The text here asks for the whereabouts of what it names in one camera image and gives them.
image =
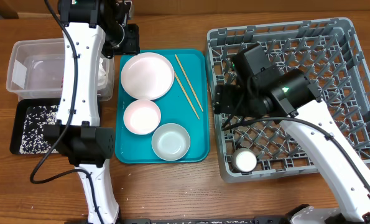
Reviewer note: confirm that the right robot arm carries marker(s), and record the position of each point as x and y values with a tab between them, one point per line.
261	93

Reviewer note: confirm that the white cup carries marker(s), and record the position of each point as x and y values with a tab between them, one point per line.
244	160

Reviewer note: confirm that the grey bowl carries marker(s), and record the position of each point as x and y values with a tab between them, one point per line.
170	142

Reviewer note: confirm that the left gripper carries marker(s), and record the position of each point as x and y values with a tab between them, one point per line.
132	46

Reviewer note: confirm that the clear plastic bin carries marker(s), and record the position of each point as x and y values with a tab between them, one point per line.
36	68

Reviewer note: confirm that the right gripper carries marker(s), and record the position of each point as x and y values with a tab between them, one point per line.
224	101

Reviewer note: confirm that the white napkin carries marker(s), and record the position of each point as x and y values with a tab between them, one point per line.
102	74

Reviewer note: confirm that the upper wooden chopstick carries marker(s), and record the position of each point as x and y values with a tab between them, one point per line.
189	82

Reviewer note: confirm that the pink bowl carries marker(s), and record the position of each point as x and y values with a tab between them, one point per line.
142	117

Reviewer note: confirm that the black tray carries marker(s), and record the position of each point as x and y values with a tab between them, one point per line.
20	116

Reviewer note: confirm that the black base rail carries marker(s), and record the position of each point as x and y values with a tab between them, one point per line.
228	219

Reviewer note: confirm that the rice pile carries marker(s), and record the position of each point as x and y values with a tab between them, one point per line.
36	117

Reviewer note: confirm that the white plate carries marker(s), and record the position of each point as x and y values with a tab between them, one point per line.
147	76

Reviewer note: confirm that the grey dish rack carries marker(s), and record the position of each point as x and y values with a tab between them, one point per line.
329	52

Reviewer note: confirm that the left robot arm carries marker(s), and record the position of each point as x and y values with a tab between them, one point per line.
91	30

